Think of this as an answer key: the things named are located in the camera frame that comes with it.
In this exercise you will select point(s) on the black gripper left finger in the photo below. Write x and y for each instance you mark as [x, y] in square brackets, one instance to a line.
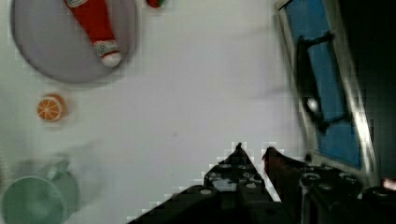
[236, 174]

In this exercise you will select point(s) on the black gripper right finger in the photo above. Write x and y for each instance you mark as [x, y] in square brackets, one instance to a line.
[284, 173]

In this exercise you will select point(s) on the black oven door handle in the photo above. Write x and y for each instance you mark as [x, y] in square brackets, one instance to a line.
[307, 85]

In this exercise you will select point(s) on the black toaster oven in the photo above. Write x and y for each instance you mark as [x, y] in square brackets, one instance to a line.
[361, 64]

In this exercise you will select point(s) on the strawberry near plate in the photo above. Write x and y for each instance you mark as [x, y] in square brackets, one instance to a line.
[155, 3]

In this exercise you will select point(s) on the orange slice toy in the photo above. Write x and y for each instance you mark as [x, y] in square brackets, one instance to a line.
[51, 107]

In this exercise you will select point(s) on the red ketchup bottle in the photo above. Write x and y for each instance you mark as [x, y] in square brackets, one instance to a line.
[92, 16]

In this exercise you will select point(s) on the grey round plate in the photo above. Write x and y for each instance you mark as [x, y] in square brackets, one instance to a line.
[50, 39]

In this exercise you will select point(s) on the green cup with handle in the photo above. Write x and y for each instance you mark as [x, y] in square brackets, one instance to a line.
[49, 196]

